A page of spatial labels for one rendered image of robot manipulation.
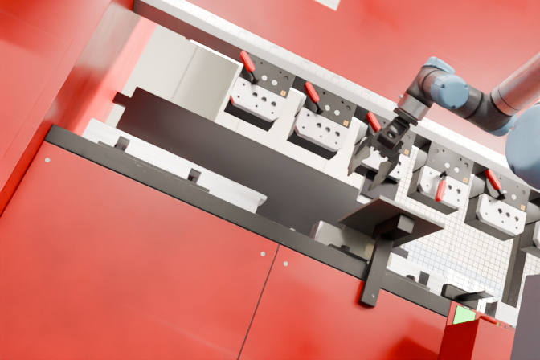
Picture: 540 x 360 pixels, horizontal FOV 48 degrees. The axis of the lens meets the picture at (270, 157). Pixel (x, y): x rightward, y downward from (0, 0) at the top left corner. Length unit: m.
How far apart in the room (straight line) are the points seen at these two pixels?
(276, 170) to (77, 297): 1.06
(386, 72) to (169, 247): 0.87
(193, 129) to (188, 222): 0.82
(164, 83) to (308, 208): 2.20
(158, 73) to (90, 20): 2.76
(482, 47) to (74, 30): 1.28
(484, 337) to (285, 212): 1.04
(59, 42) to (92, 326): 0.63
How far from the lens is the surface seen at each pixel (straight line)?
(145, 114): 2.21
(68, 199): 1.44
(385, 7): 2.01
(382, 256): 1.56
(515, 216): 1.96
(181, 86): 4.25
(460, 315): 1.53
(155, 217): 1.44
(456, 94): 1.44
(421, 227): 1.56
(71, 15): 1.50
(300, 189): 2.25
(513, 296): 2.86
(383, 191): 1.78
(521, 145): 1.00
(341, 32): 1.90
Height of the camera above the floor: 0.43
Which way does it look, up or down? 23 degrees up
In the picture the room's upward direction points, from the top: 21 degrees clockwise
